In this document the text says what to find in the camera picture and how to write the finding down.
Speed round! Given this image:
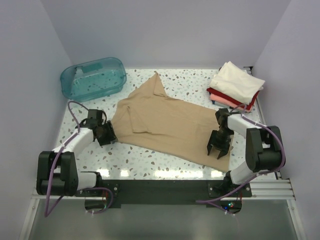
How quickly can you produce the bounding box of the beige t shirt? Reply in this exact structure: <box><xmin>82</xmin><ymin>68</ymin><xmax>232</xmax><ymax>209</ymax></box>
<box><xmin>111</xmin><ymin>73</ymin><xmax>230</xmax><ymax>172</ymax></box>

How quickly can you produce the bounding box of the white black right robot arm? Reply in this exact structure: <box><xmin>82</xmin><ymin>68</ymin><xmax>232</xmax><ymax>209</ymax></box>
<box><xmin>207</xmin><ymin>108</ymin><xmax>286</xmax><ymax>201</ymax></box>

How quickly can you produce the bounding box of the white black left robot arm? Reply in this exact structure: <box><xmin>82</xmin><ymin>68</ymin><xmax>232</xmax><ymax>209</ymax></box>
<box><xmin>36</xmin><ymin>109</ymin><xmax>118</xmax><ymax>196</ymax></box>

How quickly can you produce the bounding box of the pink folded t shirt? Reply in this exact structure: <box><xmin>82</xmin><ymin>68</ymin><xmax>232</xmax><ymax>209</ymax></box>
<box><xmin>210</xmin><ymin>93</ymin><xmax>253</xmax><ymax>113</ymax></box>

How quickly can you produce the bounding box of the teal transparent plastic bin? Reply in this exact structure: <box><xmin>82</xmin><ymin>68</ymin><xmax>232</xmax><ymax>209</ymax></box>
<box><xmin>60</xmin><ymin>57</ymin><xmax>127</xmax><ymax>103</ymax></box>

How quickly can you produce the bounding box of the red folded t shirt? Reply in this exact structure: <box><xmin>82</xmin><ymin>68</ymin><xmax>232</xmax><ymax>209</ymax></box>
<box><xmin>206</xmin><ymin>87</ymin><xmax>260</xmax><ymax>110</ymax></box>

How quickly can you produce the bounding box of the cream folded t shirt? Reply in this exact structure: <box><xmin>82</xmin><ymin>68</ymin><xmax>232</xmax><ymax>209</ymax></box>
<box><xmin>209</xmin><ymin>61</ymin><xmax>266</xmax><ymax>105</ymax></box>

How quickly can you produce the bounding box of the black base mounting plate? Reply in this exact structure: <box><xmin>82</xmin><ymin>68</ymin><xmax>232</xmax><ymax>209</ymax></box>
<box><xmin>75</xmin><ymin>179</ymin><xmax>237</xmax><ymax>210</ymax></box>

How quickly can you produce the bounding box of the aluminium front rail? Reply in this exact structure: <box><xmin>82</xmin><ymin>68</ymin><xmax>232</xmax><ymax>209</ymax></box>
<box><xmin>31</xmin><ymin>177</ymin><xmax>297</xmax><ymax>201</ymax></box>

